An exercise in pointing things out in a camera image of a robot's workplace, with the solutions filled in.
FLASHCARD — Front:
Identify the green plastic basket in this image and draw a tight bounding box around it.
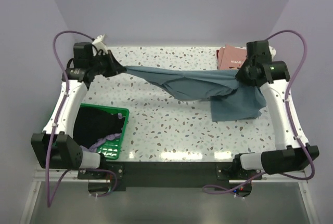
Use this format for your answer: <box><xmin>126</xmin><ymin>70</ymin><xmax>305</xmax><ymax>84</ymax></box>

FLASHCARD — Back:
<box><xmin>72</xmin><ymin>104</ymin><xmax>130</xmax><ymax>160</ymax></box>

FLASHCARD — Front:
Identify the lavender garment in basket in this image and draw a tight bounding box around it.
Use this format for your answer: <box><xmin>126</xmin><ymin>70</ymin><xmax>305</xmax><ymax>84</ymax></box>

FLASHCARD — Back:
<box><xmin>88</xmin><ymin>112</ymin><xmax>125</xmax><ymax>160</ymax></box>

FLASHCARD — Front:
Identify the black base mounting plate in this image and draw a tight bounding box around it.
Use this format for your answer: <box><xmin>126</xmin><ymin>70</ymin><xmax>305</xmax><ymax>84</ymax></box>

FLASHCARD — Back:
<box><xmin>78</xmin><ymin>162</ymin><xmax>262</xmax><ymax>191</ymax></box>

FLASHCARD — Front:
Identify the black garment in basket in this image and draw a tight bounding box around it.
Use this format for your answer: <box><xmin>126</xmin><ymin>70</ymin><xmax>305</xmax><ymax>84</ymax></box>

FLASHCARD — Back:
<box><xmin>73</xmin><ymin>107</ymin><xmax>126</xmax><ymax>152</ymax></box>

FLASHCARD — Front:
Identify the aluminium frame rail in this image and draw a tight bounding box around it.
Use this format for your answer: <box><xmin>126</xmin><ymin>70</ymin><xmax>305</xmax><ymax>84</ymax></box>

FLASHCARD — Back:
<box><xmin>33</xmin><ymin>169</ymin><xmax>306</xmax><ymax>183</ymax></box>

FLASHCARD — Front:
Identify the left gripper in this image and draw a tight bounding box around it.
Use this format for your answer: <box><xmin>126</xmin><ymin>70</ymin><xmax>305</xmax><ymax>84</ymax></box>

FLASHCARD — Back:
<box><xmin>89</xmin><ymin>50</ymin><xmax>126</xmax><ymax>78</ymax></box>

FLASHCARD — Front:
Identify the pink folded t-shirt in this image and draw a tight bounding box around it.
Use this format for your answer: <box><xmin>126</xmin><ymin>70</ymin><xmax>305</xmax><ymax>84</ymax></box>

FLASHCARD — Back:
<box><xmin>216</xmin><ymin>45</ymin><xmax>247</xmax><ymax>70</ymax></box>

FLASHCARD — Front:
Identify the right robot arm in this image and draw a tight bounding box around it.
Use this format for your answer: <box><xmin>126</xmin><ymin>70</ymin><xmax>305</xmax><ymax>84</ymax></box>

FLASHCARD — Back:
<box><xmin>232</xmin><ymin>41</ymin><xmax>319</xmax><ymax>179</ymax></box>

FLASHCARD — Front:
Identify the blue t-shirt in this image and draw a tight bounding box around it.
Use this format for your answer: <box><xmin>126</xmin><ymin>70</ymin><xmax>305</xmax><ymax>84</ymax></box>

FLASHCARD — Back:
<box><xmin>126</xmin><ymin>66</ymin><xmax>266</xmax><ymax>122</ymax></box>

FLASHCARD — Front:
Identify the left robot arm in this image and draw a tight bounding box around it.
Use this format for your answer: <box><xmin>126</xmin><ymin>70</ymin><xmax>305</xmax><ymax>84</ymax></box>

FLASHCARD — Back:
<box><xmin>31</xmin><ymin>37</ymin><xmax>126</xmax><ymax>178</ymax></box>

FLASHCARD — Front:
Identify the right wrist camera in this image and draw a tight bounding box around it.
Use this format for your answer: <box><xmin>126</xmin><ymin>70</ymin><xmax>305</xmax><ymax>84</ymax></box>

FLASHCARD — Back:
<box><xmin>269</xmin><ymin>46</ymin><xmax>276</xmax><ymax>60</ymax></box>

